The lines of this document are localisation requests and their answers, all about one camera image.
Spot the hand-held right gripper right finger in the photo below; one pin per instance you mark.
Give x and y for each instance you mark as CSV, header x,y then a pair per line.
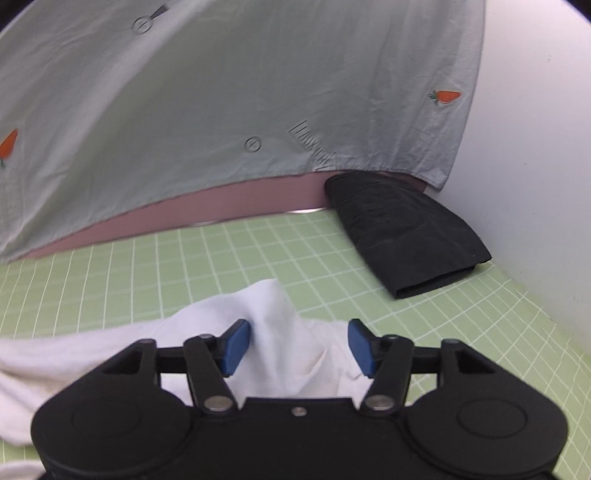
x,y
361,345

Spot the folded black garment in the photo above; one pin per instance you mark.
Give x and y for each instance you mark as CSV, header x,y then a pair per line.
x,y
406,230

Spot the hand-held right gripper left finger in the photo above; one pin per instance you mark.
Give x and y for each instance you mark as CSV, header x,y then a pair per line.
x,y
238,345

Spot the green grid mat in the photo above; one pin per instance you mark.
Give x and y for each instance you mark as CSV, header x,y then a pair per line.
x,y
277,258

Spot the pink bed frame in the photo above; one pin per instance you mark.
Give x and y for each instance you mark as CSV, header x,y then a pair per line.
x,y
207,203

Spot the grey carrot-print sheet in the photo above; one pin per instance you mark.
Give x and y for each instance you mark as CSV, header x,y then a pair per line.
x,y
221,92

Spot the white garment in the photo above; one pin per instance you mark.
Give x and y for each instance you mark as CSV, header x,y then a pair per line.
x,y
138,350

